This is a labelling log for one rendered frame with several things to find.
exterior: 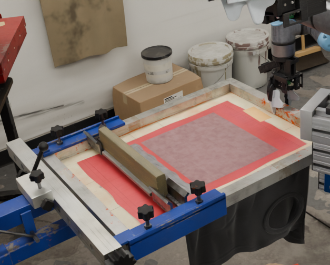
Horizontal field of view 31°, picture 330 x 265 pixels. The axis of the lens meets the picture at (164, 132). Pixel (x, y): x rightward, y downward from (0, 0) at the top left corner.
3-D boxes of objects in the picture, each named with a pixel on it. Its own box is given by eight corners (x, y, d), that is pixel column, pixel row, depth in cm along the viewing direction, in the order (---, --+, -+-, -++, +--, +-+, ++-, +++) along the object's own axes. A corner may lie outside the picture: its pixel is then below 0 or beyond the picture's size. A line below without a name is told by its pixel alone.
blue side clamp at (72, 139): (120, 132, 209) (117, 114, 206) (127, 137, 206) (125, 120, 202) (41, 164, 197) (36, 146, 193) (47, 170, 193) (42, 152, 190)
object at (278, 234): (290, 220, 207) (289, 139, 191) (308, 232, 201) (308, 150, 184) (179, 280, 188) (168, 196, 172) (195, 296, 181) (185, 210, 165)
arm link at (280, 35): (301, 9, 181) (273, 13, 181) (301, 43, 187) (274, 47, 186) (293, 1, 188) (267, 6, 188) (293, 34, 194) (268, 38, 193)
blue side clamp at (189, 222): (216, 205, 167) (214, 185, 164) (227, 214, 163) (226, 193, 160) (122, 252, 155) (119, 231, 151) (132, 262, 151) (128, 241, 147)
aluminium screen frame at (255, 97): (231, 85, 228) (231, 77, 226) (349, 145, 184) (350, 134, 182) (40, 163, 195) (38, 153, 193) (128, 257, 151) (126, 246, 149)
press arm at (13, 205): (46, 200, 170) (42, 185, 167) (54, 210, 165) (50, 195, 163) (-13, 225, 163) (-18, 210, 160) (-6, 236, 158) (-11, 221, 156)
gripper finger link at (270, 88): (267, 102, 198) (272, 76, 195) (265, 100, 199) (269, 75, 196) (278, 100, 201) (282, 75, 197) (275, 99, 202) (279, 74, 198)
